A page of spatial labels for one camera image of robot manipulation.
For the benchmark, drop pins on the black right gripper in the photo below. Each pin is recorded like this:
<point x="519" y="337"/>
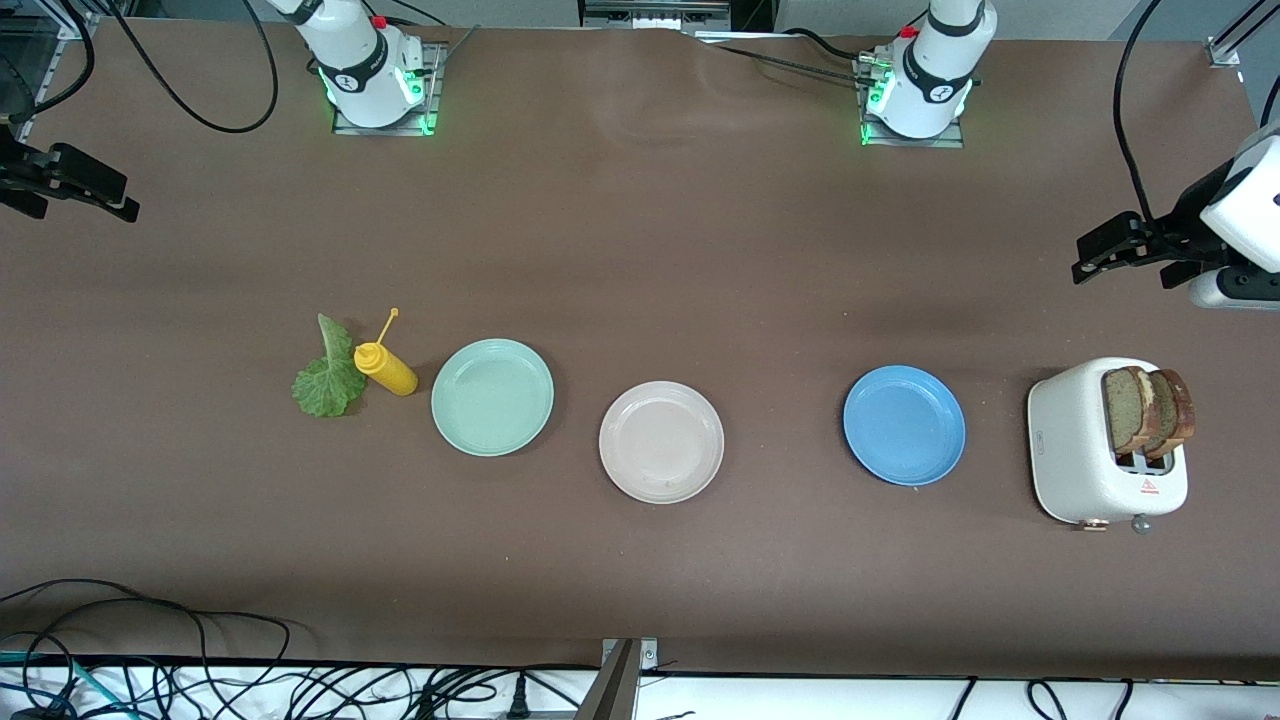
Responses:
<point x="22" y="170"/>

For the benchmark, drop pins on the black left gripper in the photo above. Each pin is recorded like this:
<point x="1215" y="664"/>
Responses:
<point x="1186" y="217"/>

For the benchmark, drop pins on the brown toast bread slice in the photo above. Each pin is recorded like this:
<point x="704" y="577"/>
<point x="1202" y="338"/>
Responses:
<point x="1122" y="410"/>
<point x="1180" y="405"/>

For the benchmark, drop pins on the green lettuce leaf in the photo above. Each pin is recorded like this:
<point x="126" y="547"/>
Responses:
<point x="325" y="385"/>

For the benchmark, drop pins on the yellow mustard squeeze bottle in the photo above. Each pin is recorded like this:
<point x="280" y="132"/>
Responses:
<point x="390" y="372"/>

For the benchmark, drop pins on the blue plate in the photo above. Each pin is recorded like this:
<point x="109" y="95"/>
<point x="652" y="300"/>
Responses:
<point x="905" y="425"/>

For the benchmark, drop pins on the mint green plate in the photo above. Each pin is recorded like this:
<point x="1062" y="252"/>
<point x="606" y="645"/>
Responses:
<point x="492" y="397"/>

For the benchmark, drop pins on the beige plate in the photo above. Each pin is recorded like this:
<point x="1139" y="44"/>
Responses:
<point x="660" y="442"/>

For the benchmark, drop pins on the grey metal rack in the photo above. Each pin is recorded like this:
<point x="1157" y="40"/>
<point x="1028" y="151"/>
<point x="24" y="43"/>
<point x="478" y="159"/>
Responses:
<point x="30" y="25"/>

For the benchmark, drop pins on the white two-slot toaster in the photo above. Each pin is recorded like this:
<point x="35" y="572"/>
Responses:
<point x="1070" y="450"/>

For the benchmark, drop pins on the black power plug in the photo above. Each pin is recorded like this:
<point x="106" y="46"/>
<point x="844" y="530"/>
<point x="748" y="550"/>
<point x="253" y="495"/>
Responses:
<point x="518" y="700"/>

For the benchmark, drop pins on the aluminium corner frame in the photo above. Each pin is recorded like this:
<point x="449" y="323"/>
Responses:
<point x="1222" y="50"/>

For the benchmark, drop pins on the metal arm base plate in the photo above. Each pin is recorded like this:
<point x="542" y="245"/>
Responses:
<point x="432" y="100"/>
<point x="910" y="143"/>

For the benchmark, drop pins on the dark metal frame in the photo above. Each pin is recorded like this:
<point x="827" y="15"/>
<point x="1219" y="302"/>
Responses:
<point x="655" y="12"/>

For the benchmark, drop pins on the grey metal bracket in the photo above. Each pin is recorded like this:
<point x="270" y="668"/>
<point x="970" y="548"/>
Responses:
<point x="615" y="690"/>

